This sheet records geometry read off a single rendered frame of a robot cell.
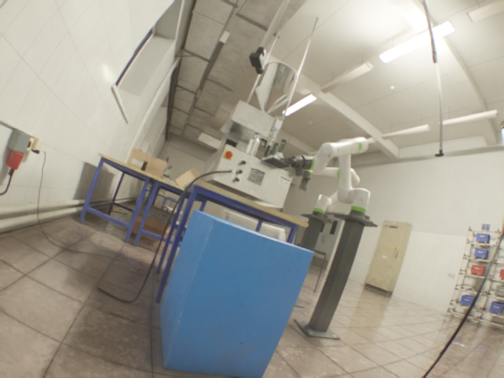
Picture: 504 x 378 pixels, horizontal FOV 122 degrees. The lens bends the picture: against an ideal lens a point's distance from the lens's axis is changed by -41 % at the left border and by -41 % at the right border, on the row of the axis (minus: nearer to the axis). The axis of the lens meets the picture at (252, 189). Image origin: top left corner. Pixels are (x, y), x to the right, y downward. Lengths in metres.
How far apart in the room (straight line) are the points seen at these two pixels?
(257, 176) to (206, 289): 0.85
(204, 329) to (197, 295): 0.14
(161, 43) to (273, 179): 3.32
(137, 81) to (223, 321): 3.56
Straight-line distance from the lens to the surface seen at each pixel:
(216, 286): 0.81
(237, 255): 0.79
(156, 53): 4.14
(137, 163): 3.10
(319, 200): 2.46
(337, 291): 1.85
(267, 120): 1.57
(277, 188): 1.50
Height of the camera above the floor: 0.61
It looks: 9 degrees up
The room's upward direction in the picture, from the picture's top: 20 degrees clockwise
